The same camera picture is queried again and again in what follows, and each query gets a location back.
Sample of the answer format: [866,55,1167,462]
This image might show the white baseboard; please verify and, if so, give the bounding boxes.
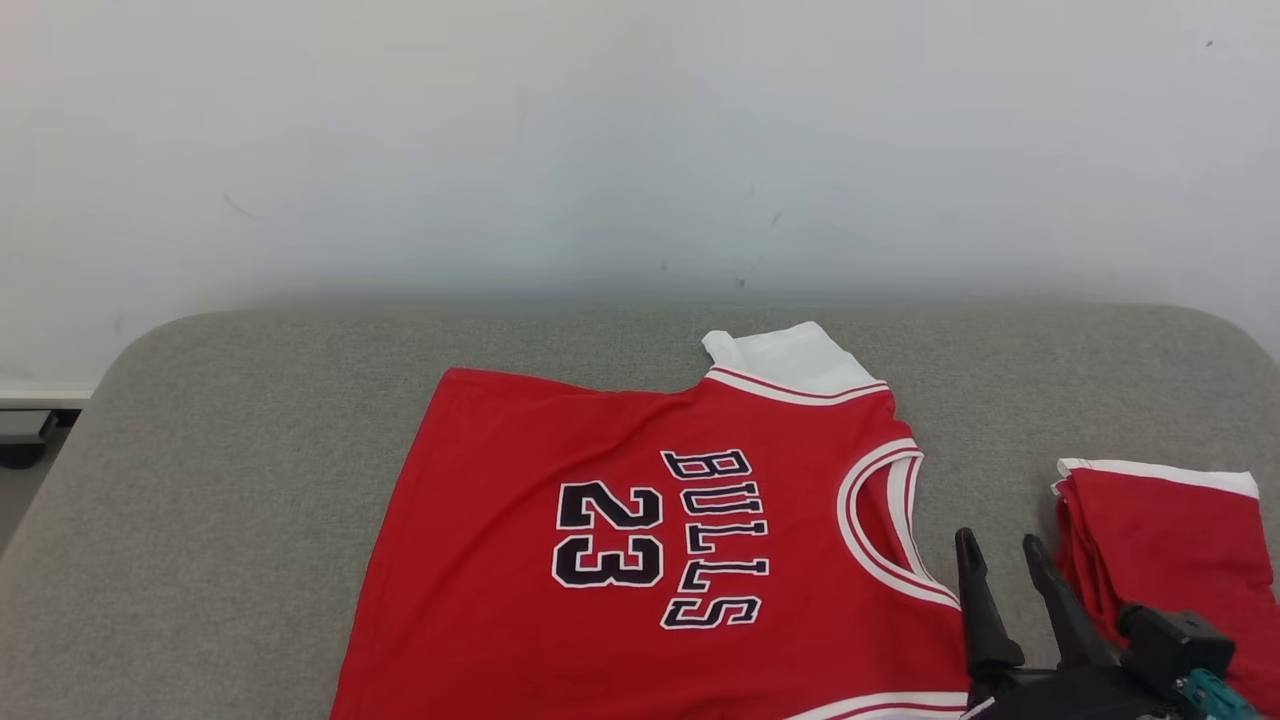
[0,388,97,411]

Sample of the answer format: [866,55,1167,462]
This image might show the red white basketball shorts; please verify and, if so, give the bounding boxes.
[1050,458,1280,716]

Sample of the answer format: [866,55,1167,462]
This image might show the red white basketball jersey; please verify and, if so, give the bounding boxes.
[330,322,971,720]

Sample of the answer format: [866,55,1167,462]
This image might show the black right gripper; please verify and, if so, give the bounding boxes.
[955,528,1191,720]

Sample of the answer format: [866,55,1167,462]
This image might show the teal cable connector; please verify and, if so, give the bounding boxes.
[1180,670,1263,720]

